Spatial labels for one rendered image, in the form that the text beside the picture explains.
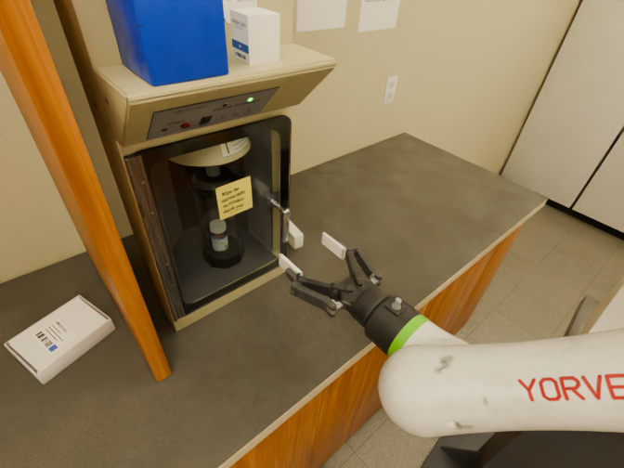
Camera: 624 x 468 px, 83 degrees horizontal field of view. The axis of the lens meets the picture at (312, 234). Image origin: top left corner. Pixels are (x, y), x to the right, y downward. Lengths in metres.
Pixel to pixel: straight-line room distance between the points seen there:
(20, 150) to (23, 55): 0.61
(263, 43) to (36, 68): 0.27
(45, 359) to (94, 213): 0.45
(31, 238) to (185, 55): 0.79
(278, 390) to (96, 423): 0.34
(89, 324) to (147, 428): 0.27
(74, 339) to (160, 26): 0.66
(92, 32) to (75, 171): 0.17
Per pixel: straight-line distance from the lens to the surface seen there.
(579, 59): 3.36
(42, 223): 1.14
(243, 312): 0.90
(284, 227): 0.77
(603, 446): 1.22
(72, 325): 0.94
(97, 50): 0.56
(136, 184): 0.62
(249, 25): 0.54
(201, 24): 0.48
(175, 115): 0.52
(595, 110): 3.36
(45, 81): 0.46
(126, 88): 0.47
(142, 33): 0.46
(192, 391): 0.81
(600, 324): 1.05
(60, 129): 0.48
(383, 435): 1.81
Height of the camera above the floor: 1.65
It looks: 40 degrees down
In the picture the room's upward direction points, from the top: 5 degrees clockwise
